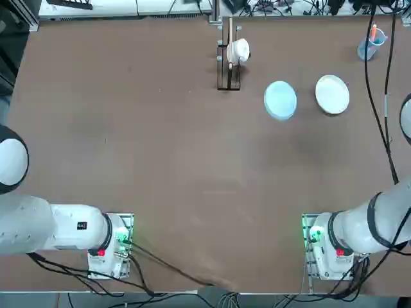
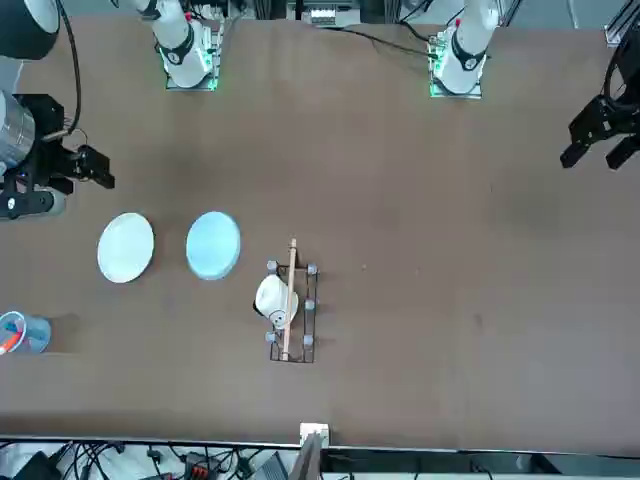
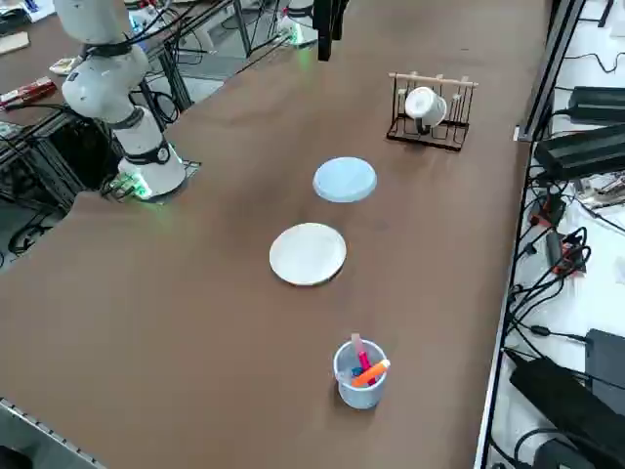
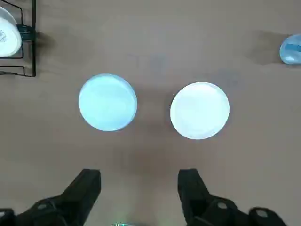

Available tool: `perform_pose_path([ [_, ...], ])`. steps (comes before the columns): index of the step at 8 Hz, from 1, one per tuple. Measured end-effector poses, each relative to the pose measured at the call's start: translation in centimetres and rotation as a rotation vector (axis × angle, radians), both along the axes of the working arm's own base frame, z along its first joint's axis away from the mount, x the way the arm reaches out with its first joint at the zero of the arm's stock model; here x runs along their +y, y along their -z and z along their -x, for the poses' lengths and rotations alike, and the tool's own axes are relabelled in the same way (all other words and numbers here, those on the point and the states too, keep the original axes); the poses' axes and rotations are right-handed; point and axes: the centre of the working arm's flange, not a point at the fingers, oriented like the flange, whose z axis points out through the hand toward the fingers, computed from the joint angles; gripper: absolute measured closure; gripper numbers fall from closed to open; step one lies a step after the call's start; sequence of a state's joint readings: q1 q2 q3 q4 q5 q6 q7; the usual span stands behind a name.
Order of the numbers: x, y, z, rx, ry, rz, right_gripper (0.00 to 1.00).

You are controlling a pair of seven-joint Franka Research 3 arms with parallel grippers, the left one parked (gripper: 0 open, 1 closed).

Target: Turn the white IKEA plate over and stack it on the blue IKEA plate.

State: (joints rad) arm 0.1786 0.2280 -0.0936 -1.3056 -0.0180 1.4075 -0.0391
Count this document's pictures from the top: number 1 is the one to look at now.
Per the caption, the aluminium frame post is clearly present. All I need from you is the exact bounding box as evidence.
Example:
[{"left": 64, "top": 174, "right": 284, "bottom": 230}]
[{"left": 208, "top": 0, "right": 223, "bottom": 25}]

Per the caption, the aluminium rail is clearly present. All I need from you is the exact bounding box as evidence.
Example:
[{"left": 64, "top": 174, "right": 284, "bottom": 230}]
[{"left": 19, "top": 0, "right": 40, "bottom": 32}]

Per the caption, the white mug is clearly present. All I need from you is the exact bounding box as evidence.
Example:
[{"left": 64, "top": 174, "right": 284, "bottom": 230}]
[{"left": 226, "top": 38, "right": 251, "bottom": 66}]

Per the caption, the black cable across table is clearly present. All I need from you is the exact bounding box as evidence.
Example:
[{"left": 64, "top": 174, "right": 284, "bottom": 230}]
[{"left": 128, "top": 241, "right": 240, "bottom": 293}]

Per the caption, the black wire cup rack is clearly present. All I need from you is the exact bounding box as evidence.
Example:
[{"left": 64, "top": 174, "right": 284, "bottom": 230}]
[{"left": 215, "top": 16, "right": 243, "bottom": 92}]

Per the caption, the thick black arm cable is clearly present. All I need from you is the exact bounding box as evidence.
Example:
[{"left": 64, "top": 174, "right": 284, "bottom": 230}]
[{"left": 364, "top": 0, "right": 401, "bottom": 185}]

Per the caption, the white plate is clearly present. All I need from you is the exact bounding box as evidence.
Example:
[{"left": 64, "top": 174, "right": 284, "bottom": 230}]
[{"left": 315, "top": 74, "right": 351, "bottom": 115}]

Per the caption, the black flat device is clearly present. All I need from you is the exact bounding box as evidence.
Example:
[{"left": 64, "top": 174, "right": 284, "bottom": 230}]
[{"left": 46, "top": 0, "right": 94, "bottom": 11}]

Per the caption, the pale blue plate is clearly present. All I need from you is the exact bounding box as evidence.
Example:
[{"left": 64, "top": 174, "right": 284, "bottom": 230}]
[{"left": 263, "top": 80, "right": 298, "bottom": 121}]

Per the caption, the blue pen cup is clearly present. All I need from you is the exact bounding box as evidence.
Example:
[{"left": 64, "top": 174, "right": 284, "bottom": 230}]
[{"left": 357, "top": 27, "right": 389, "bottom": 62}]

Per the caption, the thin black labelled cable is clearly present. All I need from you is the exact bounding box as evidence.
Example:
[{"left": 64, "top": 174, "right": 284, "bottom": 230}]
[{"left": 383, "top": 12, "right": 398, "bottom": 155}]

